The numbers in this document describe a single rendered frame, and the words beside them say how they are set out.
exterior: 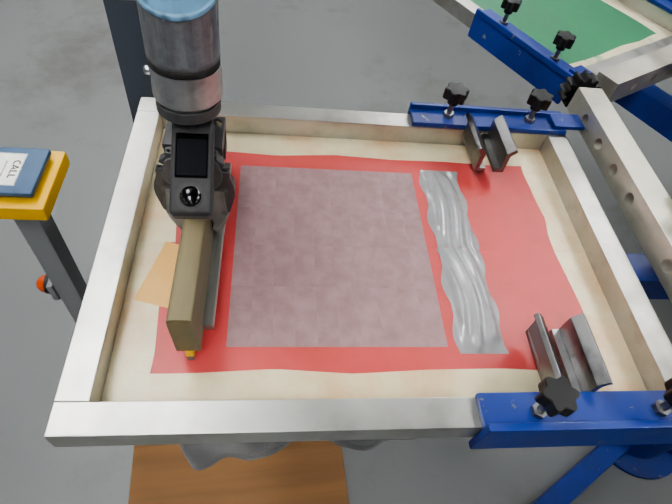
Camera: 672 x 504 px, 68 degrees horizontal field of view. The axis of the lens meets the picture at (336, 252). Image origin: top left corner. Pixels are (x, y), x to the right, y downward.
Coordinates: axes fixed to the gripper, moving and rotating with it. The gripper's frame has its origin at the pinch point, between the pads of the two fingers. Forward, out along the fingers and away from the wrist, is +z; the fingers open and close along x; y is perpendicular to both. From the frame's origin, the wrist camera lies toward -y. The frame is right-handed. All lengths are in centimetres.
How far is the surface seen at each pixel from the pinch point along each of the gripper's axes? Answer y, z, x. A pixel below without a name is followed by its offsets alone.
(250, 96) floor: 172, 95, 0
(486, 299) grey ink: -8.3, 3.9, -41.8
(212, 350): -16.1, 5.4, -2.8
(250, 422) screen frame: -26.8, 1.9, -8.1
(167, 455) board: -1, 98, 16
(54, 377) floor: 24, 100, 54
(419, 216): 8.1, 4.0, -34.4
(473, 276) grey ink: -4.1, 3.9, -40.8
